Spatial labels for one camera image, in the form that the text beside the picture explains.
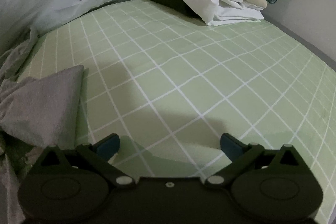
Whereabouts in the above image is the green checked bed sheet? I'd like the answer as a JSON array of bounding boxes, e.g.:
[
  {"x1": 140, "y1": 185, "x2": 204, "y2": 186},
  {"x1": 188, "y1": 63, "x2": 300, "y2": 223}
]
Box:
[{"x1": 20, "y1": 0, "x2": 335, "y2": 223}]

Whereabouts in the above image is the grey hooded sweatshirt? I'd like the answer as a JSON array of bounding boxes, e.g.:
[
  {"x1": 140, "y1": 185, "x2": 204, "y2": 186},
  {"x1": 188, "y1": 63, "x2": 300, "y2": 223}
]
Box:
[{"x1": 1, "y1": 27, "x2": 84, "y2": 223}]

